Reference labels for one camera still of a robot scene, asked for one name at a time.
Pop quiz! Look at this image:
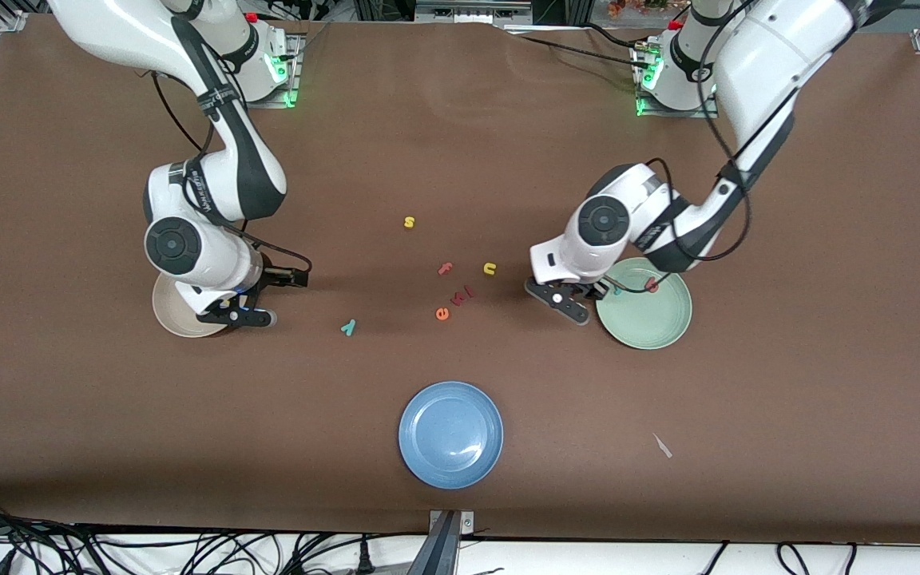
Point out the brown table cover sheet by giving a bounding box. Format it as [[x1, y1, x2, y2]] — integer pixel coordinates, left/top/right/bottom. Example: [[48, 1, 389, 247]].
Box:
[[0, 14, 920, 545]]

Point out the light green plate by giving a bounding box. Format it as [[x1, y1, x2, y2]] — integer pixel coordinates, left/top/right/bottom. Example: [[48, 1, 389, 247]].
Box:
[[595, 257, 693, 351]]

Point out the black cable on table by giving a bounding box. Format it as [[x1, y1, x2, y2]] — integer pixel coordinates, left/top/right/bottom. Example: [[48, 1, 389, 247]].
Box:
[[508, 22, 656, 73]]

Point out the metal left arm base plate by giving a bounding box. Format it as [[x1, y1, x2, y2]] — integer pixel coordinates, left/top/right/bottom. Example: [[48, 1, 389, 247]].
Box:
[[632, 44, 720, 119]]

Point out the grey equipment box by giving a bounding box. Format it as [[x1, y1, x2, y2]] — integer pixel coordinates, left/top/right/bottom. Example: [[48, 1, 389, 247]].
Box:
[[414, 0, 534, 26]]

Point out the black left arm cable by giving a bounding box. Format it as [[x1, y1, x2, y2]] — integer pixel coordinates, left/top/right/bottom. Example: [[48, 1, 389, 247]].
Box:
[[604, 0, 752, 295]]

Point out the blue plate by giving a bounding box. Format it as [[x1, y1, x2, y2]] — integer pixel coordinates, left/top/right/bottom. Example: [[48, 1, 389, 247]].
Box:
[[399, 381, 504, 490]]

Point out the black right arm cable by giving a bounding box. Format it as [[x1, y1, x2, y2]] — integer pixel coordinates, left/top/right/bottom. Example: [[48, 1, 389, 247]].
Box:
[[149, 72, 313, 272]]

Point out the beige brown plate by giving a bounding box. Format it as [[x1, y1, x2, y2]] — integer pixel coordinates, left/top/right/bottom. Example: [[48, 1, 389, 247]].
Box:
[[152, 272, 253, 339]]

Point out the orange flower decoration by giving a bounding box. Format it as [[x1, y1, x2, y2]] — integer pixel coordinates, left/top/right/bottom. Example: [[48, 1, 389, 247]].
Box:
[[605, 0, 668, 18]]

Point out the metal camera pole bracket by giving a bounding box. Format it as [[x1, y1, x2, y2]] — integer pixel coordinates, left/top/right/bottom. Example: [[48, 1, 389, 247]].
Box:
[[428, 510, 475, 575]]

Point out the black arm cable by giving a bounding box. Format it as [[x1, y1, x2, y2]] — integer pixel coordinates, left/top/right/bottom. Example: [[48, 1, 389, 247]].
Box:
[[604, 0, 752, 295], [149, 72, 313, 272]]

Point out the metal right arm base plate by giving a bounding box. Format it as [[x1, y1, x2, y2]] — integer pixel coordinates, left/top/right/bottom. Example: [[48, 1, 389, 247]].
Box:
[[215, 32, 303, 109]]

